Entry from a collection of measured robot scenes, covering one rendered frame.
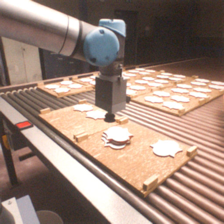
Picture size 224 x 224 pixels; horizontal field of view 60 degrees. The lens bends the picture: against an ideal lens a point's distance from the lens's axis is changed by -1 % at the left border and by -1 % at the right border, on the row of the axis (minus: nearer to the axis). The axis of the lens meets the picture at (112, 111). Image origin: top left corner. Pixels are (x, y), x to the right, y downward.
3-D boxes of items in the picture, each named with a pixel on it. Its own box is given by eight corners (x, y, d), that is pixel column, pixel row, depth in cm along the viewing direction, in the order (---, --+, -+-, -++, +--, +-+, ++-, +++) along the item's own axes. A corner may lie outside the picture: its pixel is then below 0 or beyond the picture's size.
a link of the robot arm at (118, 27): (92, 19, 56) (118, 20, 59) (92, 57, 61) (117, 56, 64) (102, 19, 50) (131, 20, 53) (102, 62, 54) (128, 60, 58)
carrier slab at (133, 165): (144, 197, 60) (144, 194, 59) (73, 145, 88) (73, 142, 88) (197, 154, 82) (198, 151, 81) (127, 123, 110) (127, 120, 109)
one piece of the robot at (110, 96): (140, 65, 62) (136, 111, 69) (120, 61, 68) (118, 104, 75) (113, 70, 55) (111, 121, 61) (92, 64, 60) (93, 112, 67)
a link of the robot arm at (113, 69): (111, 56, 64) (130, 60, 59) (111, 70, 66) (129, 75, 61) (93, 58, 59) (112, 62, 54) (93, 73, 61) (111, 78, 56)
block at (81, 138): (78, 143, 87) (77, 137, 86) (75, 141, 88) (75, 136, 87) (88, 138, 91) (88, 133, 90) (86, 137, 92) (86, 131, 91)
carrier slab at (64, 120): (73, 144, 89) (73, 141, 88) (38, 117, 118) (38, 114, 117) (127, 122, 110) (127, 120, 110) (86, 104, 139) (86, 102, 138)
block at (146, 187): (146, 192, 60) (147, 185, 59) (141, 189, 61) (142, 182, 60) (158, 183, 64) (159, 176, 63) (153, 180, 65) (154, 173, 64)
